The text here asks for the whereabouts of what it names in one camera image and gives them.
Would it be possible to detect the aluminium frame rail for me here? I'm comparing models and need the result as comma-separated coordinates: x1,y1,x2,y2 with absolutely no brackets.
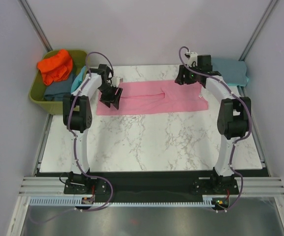
19,177,284,197

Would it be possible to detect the pink t shirt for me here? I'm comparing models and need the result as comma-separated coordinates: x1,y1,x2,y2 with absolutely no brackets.
96,80,208,116

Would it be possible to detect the folded grey blue t shirt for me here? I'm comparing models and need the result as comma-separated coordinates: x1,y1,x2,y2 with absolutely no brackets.
212,57,247,80

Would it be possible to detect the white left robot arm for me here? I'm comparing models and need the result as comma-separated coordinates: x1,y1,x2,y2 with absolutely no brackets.
63,64,123,194

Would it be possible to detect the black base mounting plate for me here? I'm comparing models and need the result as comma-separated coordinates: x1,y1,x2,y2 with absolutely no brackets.
63,171,239,203

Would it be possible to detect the orange t shirt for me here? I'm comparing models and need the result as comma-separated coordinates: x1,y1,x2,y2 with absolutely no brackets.
37,49,73,86

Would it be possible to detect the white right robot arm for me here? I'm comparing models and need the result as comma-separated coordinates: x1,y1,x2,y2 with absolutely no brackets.
175,51,252,194

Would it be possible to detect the teal t shirt in bin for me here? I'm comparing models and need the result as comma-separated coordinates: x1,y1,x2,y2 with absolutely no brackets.
70,66,87,93

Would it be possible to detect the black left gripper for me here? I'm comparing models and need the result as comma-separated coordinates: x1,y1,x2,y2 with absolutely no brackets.
97,84,123,110

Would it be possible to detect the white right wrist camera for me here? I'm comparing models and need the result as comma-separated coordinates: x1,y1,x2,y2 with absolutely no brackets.
185,51,198,67

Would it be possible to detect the dark blue t shirt in bin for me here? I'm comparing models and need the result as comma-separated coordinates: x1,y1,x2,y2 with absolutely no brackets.
43,72,75,101

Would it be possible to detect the olive green plastic bin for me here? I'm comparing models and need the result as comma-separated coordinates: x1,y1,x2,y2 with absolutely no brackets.
29,50,87,115

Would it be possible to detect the light blue cable duct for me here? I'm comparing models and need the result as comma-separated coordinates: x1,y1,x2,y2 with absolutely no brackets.
29,196,229,207

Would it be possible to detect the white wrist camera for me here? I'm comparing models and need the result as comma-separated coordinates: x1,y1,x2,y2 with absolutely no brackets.
185,51,198,67
111,76,124,88

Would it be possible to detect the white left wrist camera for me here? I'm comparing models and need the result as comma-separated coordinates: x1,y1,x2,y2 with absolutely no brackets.
111,76,124,88

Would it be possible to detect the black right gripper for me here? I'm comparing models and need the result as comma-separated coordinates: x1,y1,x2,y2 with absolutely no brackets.
175,64,201,86

